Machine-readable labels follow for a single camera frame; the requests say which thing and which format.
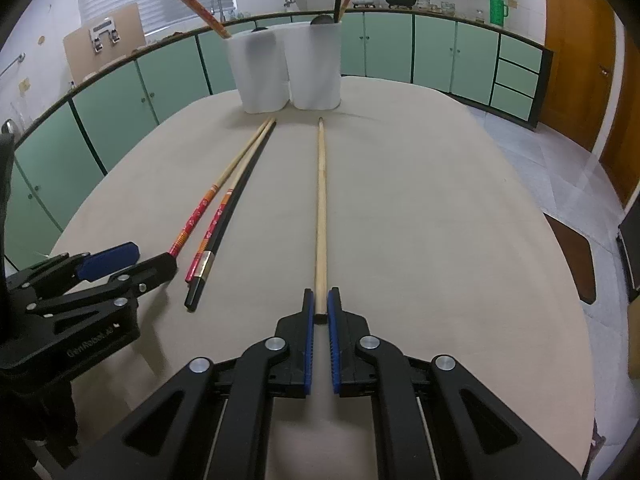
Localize red patterned chopstick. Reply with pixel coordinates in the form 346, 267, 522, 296
180, 0, 232, 39
168, 117, 272, 257

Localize plain bamboo chopstick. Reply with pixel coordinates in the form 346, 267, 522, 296
184, 117, 276, 284

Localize kitchen faucet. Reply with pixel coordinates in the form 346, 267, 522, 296
210, 0, 224, 23

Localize green lower cabinets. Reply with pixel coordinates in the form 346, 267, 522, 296
4, 11, 553, 269

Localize steel electric kettle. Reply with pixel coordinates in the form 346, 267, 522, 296
1, 119, 20, 136

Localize brown board with holder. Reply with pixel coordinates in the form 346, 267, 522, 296
63, 3, 146, 84

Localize brown wooden stool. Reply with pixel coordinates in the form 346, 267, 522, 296
544, 214, 597, 304

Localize black oven appliance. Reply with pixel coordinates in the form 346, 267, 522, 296
616, 200, 640, 301

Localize white twin utensil holder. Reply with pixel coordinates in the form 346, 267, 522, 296
226, 22, 342, 114

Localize wooden door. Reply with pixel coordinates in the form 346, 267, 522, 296
600, 32, 640, 206
540, 0, 616, 151

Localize black wok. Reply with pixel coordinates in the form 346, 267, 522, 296
385, 0, 416, 10

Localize green thermos jug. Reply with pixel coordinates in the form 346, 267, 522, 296
489, 0, 510, 27

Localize wall towel rail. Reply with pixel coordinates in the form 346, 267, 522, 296
0, 53, 26, 77

